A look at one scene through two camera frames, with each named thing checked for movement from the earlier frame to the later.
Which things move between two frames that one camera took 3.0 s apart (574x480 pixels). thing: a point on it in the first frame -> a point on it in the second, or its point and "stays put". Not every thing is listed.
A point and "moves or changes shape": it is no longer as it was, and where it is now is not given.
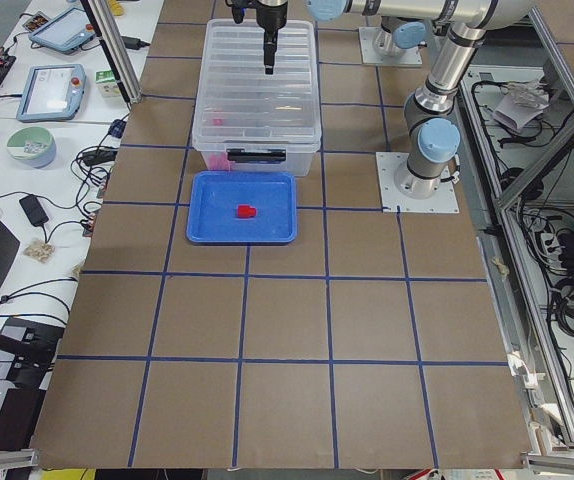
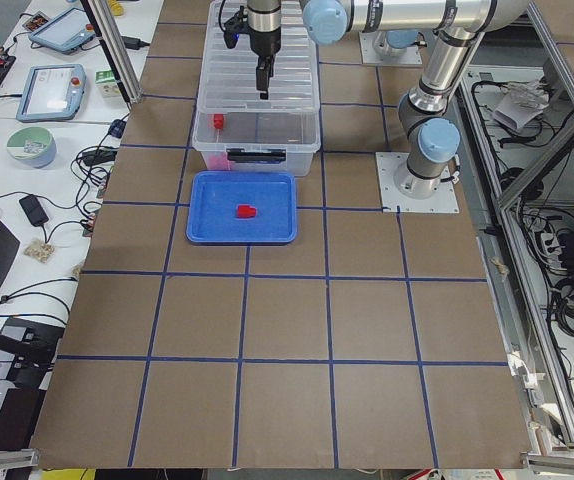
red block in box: [218, 162] stays put
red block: [246, 211] stays put
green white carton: [107, 83] stays put
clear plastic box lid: [238, 106] moves or changes shape
